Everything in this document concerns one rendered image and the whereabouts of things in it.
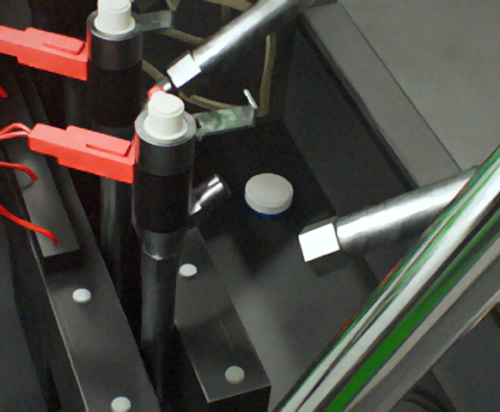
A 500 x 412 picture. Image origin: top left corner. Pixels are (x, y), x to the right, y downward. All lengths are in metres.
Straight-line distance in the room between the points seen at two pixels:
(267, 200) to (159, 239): 0.36
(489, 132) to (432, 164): 1.55
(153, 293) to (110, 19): 0.14
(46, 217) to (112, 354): 0.10
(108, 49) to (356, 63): 0.34
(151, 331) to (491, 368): 0.25
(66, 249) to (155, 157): 0.16
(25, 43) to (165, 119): 0.12
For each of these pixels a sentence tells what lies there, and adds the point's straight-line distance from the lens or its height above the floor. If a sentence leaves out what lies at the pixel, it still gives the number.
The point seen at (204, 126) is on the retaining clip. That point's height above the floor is 1.13.
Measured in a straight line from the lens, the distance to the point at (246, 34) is 0.60.
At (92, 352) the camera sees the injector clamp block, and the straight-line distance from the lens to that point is 0.62.
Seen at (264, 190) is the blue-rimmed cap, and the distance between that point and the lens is 0.91.
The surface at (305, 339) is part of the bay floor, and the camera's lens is 0.83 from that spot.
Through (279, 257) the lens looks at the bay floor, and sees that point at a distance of 0.88.
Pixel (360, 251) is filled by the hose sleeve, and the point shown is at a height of 1.15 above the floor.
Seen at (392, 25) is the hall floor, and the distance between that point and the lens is 2.58.
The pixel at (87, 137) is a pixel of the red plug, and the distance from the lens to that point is 0.54.
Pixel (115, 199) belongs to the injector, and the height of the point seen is 1.02.
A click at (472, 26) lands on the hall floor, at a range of 2.62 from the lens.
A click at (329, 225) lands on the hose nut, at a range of 0.45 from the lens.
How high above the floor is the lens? 1.48
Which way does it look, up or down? 45 degrees down
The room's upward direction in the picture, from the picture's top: 7 degrees clockwise
